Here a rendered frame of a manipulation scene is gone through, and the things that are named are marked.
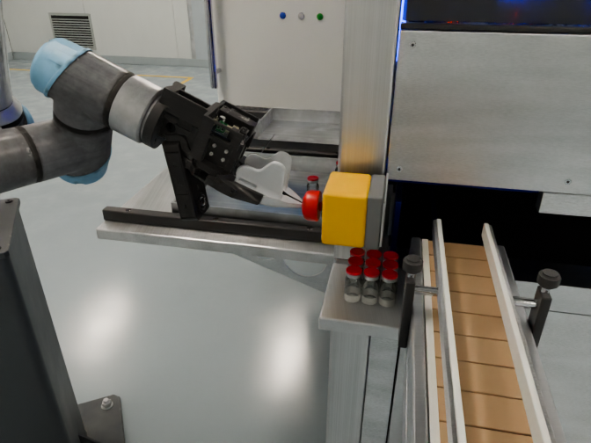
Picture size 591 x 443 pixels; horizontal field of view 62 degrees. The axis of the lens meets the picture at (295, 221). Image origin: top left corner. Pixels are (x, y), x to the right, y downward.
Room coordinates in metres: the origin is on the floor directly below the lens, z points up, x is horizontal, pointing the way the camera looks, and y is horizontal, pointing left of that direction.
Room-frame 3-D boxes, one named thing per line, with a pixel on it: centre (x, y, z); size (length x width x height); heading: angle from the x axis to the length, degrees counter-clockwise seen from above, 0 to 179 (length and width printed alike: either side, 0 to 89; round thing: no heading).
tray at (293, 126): (1.16, -0.08, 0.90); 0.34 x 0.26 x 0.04; 78
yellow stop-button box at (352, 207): (0.56, -0.07, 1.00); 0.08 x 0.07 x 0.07; 78
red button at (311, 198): (0.57, -0.03, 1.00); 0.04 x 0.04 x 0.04; 78
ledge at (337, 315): (0.53, -0.11, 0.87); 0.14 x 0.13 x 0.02; 78
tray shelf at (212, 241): (1.01, 0.03, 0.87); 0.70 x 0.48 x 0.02; 168
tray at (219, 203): (0.83, 0.01, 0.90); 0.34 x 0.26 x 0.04; 78
